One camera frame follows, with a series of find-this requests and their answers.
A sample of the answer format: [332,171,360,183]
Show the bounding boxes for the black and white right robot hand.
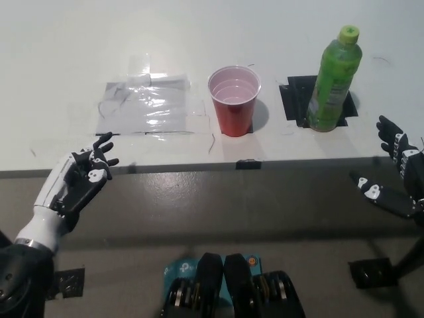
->
[349,115,424,220]

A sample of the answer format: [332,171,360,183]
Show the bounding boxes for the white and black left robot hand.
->
[32,131,120,233]

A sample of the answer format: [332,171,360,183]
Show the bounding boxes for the green plastic drink bottle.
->
[305,25,362,133]

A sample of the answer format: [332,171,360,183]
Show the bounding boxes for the red plastic cup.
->
[207,65,262,136]

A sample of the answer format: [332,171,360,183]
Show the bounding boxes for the clear plastic sheet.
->
[94,52,213,137]

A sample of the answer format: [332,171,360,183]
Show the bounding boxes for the teal cardboard router box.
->
[164,253,264,305]

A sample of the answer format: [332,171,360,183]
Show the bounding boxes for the black tape square marker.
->
[278,75,359,129]

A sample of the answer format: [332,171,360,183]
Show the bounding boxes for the black tape strip on edge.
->
[235,158,262,171]

